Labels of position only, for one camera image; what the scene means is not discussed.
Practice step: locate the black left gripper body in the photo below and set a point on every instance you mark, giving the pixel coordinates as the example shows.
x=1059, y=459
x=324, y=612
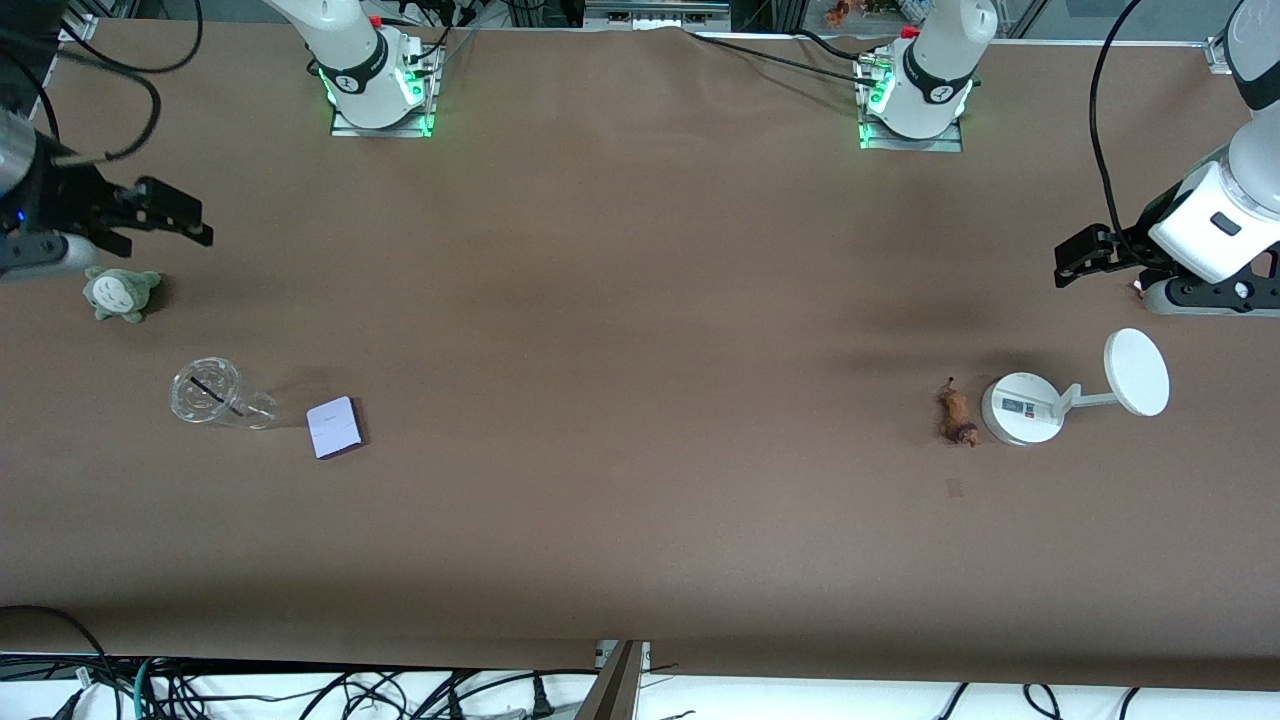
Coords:
x=1134, y=243

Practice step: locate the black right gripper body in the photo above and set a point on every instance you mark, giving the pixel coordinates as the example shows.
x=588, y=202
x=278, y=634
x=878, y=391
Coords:
x=62, y=198

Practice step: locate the brown lion statue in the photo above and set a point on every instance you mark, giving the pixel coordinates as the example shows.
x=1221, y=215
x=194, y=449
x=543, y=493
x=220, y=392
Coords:
x=956, y=412

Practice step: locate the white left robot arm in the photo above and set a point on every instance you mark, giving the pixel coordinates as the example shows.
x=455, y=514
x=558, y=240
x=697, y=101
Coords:
x=1215, y=225

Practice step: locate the white round phone stand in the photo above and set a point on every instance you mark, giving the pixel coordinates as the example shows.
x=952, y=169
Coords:
x=1022, y=408

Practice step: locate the grey green plush toy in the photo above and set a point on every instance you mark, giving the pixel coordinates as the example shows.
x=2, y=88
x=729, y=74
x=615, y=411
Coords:
x=118, y=293

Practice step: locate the clear plastic cup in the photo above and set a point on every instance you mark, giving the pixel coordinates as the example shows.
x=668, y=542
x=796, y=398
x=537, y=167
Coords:
x=212, y=393

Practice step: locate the small orange toy figure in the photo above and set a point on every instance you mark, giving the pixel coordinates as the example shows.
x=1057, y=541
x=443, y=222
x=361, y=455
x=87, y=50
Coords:
x=838, y=12

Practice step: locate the brown table cover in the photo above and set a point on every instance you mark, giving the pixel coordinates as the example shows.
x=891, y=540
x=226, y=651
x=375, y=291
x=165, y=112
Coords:
x=640, y=520

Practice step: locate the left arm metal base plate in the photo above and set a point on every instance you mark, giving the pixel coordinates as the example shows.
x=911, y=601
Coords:
x=940, y=145

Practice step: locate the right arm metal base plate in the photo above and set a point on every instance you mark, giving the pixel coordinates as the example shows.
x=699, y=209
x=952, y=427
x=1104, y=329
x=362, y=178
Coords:
x=415, y=125

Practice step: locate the metal frame post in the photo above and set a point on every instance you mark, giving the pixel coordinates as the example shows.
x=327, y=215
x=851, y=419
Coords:
x=612, y=690

